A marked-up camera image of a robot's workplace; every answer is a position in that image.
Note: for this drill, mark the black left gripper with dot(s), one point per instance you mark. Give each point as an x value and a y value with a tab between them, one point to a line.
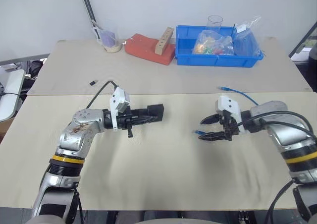
135	113

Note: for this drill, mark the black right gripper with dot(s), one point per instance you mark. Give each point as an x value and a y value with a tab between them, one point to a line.
229	128

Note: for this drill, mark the small black box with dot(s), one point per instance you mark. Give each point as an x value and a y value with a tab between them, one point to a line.
158	108

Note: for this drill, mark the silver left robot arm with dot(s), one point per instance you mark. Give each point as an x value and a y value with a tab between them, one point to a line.
79	132

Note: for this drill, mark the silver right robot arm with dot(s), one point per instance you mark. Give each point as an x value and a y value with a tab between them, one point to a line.
284	134

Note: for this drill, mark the beige table cloth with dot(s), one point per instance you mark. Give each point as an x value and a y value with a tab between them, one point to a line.
161	164
161	75

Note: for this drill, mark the small black adapter plug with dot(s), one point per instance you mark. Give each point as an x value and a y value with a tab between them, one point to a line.
93	82

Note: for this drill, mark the red foam block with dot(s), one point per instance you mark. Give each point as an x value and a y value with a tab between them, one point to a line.
143	48

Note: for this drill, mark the wooden block with holes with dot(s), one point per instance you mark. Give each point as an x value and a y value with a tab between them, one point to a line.
163	41

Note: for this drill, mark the blue plastic bin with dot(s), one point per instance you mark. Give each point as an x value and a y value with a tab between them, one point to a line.
183	45

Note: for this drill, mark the bag of colourful small items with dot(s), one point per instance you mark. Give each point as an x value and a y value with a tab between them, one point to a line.
213	45

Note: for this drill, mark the glass with purple item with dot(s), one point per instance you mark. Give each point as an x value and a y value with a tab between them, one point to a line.
110	40

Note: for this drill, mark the clear bag with blue item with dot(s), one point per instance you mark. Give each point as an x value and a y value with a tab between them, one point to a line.
245	40

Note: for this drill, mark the clear plastic cup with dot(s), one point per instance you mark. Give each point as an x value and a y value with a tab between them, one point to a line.
215	22

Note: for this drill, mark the grey metal pole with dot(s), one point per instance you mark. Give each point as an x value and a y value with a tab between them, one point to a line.
87	1

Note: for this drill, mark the white chair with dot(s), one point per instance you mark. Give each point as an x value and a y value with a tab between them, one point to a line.
11	92

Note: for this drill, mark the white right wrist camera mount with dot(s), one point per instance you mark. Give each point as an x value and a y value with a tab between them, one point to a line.
229	105

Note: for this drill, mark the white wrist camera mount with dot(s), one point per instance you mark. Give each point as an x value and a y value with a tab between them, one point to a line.
229	105
115	102

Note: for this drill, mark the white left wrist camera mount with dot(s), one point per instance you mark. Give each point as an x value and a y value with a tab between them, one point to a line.
115	102

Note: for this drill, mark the dark metal frame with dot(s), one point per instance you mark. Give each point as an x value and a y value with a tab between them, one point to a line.
301	38

